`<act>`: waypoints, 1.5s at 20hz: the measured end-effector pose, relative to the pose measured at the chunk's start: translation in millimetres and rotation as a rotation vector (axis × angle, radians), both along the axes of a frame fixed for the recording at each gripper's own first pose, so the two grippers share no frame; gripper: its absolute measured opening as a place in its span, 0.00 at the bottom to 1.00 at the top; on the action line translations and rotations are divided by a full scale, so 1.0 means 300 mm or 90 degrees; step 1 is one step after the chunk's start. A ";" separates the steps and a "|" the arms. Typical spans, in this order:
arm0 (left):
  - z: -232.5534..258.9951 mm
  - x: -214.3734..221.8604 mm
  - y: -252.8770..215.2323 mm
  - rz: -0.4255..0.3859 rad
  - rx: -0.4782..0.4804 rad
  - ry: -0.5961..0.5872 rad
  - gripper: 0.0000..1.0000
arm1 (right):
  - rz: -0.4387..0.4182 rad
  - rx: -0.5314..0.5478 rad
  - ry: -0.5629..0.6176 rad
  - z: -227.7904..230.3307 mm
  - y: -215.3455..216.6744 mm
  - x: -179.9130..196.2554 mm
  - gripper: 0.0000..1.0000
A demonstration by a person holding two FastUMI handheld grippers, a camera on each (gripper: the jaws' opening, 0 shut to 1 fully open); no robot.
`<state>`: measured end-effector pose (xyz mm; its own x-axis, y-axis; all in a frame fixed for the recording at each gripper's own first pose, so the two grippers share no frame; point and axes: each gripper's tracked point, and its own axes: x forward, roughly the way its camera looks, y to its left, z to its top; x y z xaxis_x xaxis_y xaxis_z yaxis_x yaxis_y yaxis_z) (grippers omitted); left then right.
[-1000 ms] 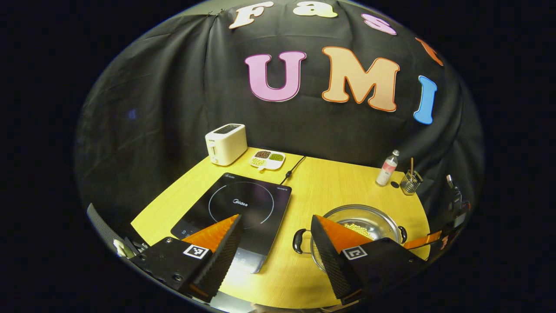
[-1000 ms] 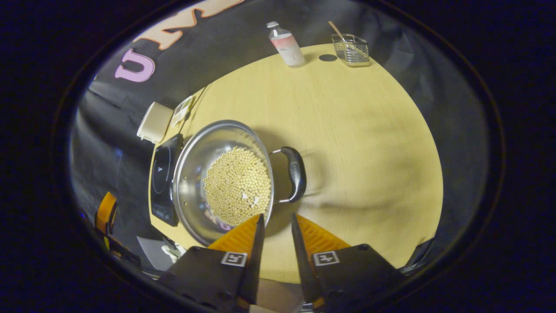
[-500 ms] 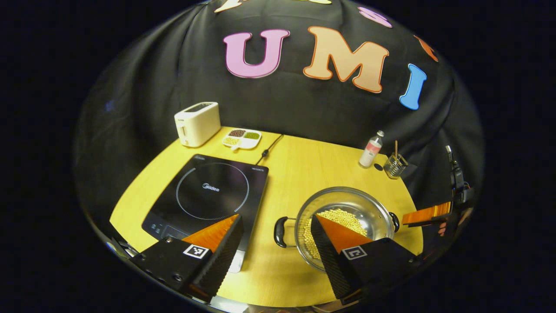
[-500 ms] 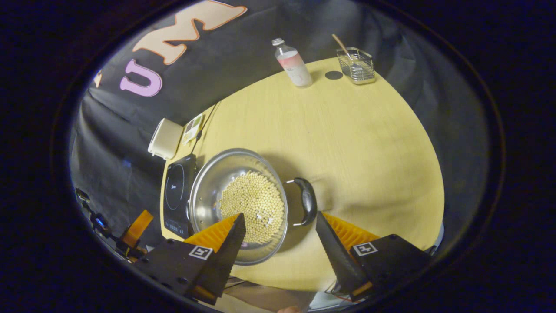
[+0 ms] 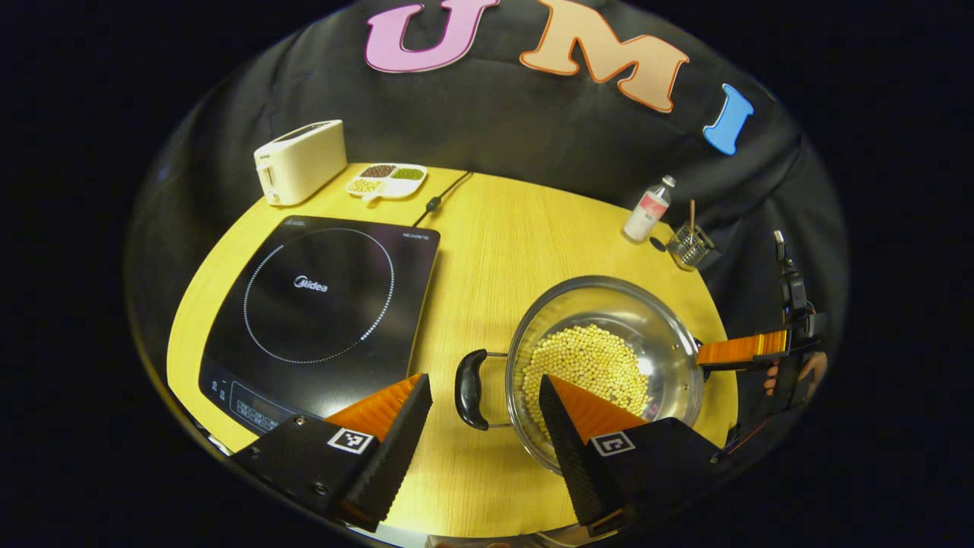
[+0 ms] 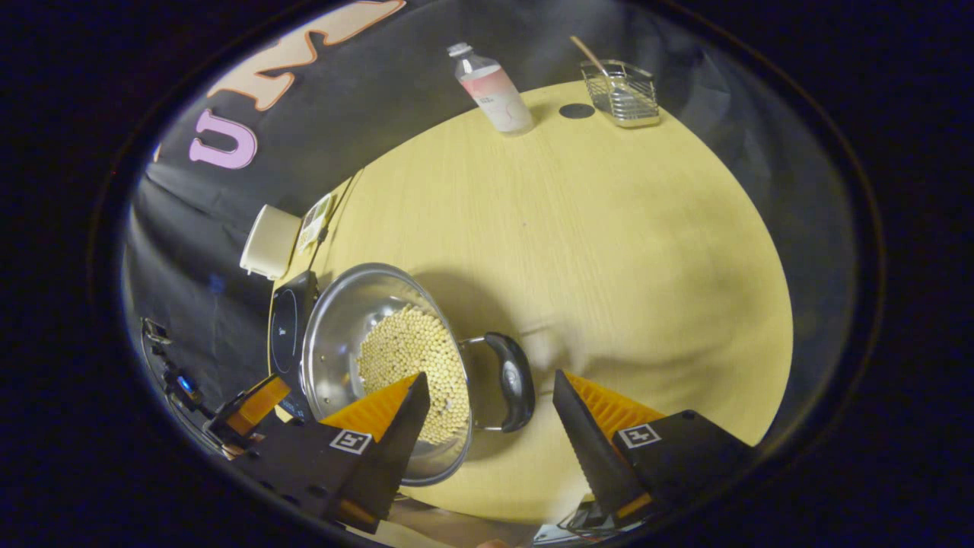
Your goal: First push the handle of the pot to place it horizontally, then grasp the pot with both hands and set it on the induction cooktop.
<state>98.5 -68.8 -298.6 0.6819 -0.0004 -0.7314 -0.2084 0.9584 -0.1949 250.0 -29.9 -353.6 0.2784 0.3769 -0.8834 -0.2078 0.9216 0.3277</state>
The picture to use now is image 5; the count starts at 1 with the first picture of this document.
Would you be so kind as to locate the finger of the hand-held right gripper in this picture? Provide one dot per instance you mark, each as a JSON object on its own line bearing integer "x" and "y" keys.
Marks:
{"x": 742, "y": 350}

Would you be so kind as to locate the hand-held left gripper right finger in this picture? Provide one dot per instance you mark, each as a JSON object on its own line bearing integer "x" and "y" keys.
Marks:
{"x": 571, "y": 449}

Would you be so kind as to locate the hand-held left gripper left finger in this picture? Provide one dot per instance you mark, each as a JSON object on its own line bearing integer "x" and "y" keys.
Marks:
{"x": 392, "y": 445}

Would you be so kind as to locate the black induction cooktop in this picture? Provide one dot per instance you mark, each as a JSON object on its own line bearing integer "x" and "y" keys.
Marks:
{"x": 319, "y": 304}

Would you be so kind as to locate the pile of yellow soybeans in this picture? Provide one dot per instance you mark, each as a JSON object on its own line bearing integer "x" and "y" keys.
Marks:
{"x": 586, "y": 361}

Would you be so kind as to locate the small black cap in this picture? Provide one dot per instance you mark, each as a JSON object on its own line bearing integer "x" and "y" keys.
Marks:
{"x": 657, "y": 244}

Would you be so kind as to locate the small bottle with pink label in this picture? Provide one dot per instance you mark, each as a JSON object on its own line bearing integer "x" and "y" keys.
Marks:
{"x": 647, "y": 213}

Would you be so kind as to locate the white divided bean dish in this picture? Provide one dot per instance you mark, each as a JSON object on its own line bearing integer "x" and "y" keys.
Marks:
{"x": 386, "y": 183}

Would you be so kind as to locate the white toaster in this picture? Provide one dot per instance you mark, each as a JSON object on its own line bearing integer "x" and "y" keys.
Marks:
{"x": 300, "y": 161}

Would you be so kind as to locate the black backdrop cloth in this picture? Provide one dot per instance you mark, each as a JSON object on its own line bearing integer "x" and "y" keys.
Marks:
{"x": 494, "y": 114}

